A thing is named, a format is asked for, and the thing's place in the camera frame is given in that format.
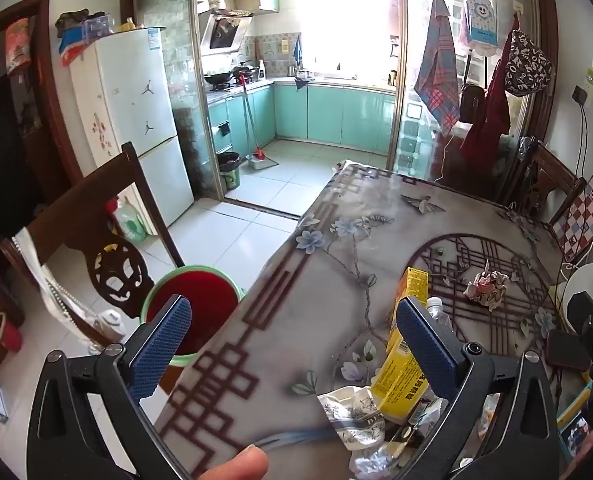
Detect white lace cloth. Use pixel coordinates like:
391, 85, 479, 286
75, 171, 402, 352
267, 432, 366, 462
14, 227, 103, 352

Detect carved dark wooden chair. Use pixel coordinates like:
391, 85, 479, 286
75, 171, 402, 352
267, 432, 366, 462
0, 142, 185, 352

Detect red bucket with green rim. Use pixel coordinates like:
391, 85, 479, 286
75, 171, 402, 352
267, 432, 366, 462
140, 266, 247, 367

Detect red cup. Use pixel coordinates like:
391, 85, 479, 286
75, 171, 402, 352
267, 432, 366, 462
0, 310, 23, 354

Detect plain dark wooden chair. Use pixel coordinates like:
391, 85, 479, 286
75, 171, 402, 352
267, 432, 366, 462
505, 137, 588, 226

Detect red mop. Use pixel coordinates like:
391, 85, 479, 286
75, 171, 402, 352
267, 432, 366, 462
240, 77, 280, 168

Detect floral printed tablecloth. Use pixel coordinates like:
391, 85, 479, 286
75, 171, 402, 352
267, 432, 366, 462
154, 160, 593, 480

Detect crumpled paper ball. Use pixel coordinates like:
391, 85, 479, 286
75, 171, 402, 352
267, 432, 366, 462
463, 259, 513, 309

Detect yellow carton box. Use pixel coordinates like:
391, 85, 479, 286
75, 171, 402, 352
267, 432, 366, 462
371, 267, 430, 422

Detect dark shoulder bag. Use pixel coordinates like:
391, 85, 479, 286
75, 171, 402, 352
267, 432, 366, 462
459, 82, 485, 124

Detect blue smiley hanging bag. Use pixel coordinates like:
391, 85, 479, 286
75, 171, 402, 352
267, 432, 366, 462
463, 0, 500, 46

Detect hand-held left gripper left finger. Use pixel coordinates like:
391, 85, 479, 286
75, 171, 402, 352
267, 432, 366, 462
26, 294, 193, 480

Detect white ceramic jar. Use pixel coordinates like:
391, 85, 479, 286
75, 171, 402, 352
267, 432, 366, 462
96, 309, 128, 342

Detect green detergent bottle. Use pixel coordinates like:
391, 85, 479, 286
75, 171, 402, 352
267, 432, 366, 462
114, 197, 148, 244

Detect dark wooden door frame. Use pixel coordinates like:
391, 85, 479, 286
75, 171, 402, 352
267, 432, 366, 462
0, 0, 83, 242

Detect dark red apron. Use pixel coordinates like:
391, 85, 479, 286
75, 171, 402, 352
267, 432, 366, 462
460, 12, 512, 176

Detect white desk lamp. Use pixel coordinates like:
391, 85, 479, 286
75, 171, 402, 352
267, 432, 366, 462
560, 259, 593, 322

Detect black white patterned bag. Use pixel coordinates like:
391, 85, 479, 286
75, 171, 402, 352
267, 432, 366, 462
503, 30, 552, 97

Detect crushed clear plastic bottle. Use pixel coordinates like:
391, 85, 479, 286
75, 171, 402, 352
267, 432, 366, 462
426, 297, 455, 334

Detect teal kitchen base cabinets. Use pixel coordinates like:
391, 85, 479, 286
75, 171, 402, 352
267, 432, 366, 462
207, 82, 397, 157

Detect steel range hood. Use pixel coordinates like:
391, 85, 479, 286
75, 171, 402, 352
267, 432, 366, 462
200, 10, 254, 56

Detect blue white snack packet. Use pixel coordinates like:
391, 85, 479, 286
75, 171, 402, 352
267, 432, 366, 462
317, 385, 387, 453

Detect black kitchen waste bin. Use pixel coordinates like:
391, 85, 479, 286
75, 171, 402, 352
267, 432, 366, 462
217, 152, 242, 191

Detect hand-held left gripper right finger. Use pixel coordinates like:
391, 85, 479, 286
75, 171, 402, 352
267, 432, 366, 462
395, 296, 563, 480

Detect person's left hand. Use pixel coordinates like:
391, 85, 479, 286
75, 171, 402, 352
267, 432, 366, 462
196, 446, 270, 480

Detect clear plastic box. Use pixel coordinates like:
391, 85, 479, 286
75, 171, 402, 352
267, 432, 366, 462
82, 14, 115, 41

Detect plaid hanging cloth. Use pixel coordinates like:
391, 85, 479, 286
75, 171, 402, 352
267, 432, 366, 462
413, 0, 460, 136

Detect black power cable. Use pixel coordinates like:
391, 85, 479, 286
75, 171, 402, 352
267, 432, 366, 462
577, 102, 590, 182

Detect white refrigerator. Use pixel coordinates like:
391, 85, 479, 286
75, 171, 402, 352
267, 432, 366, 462
69, 27, 196, 237

